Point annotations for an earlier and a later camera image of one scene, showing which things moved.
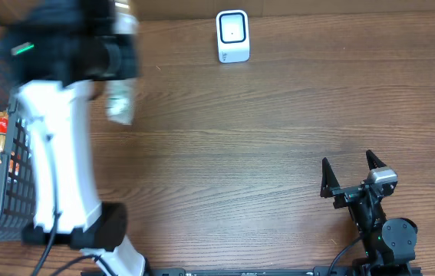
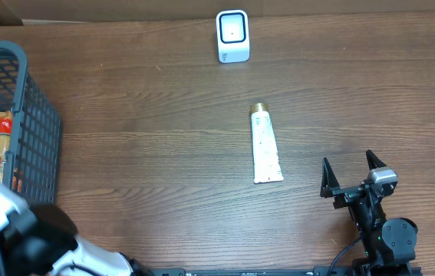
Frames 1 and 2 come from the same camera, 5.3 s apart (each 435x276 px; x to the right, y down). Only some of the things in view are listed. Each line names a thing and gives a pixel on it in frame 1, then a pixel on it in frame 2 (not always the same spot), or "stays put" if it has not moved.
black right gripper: (331, 182) stays put
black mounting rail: (261, 272) stays put
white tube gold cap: (122, 96) → (267, 162)
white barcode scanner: (233, 36) stays put
